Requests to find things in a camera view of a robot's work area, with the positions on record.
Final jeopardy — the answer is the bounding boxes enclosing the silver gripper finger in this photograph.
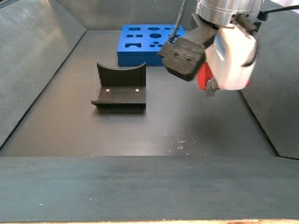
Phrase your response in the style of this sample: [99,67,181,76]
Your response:
[205,78,219,97]

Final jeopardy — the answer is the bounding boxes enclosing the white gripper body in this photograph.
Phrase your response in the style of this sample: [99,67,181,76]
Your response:
[206,25,258,90]

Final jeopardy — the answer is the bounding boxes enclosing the red three prong object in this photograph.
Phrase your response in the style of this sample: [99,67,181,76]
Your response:
[195,61,251,91]

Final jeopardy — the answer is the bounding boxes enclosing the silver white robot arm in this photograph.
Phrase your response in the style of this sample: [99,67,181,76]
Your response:
[197,0,265,96]

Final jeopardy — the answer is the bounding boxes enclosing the black curved fixture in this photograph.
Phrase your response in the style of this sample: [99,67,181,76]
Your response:
[91,64,146,107]

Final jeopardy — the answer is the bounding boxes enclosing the blue foam shape board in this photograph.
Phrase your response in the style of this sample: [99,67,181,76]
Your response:
[116,24,174,67]

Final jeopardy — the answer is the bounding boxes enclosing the black camera cable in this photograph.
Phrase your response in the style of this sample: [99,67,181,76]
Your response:
[167,0,299,45]

